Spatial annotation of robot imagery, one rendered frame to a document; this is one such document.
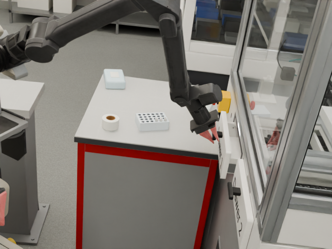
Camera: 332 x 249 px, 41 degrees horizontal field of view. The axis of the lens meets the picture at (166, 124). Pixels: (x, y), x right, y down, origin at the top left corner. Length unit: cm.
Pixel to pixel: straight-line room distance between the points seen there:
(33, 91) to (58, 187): 81
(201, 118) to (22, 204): 113
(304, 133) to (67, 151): 225
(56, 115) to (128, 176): 170
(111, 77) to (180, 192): 66
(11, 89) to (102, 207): 67
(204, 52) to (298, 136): 140
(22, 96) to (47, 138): 115
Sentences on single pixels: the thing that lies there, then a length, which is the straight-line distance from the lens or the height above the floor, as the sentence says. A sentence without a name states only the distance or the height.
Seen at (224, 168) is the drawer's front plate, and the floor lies 86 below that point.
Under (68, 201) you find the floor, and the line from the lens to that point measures 261.
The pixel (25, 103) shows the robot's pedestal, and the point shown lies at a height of 76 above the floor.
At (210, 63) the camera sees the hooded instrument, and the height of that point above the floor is 85.
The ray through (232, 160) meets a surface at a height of 89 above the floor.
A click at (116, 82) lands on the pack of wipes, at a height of 80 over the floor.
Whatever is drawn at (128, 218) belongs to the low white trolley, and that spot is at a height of 37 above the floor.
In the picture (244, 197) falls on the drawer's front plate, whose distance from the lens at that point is 126.
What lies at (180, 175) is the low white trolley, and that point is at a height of 63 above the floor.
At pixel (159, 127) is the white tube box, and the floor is 77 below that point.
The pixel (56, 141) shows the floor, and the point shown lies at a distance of 313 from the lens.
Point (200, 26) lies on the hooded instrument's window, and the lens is 227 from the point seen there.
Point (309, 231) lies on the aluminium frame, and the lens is 112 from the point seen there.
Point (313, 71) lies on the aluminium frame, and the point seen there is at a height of 139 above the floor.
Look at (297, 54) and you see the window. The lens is 106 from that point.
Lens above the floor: 168
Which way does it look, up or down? 30 degrees down
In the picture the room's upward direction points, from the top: 7 degrees clockwise
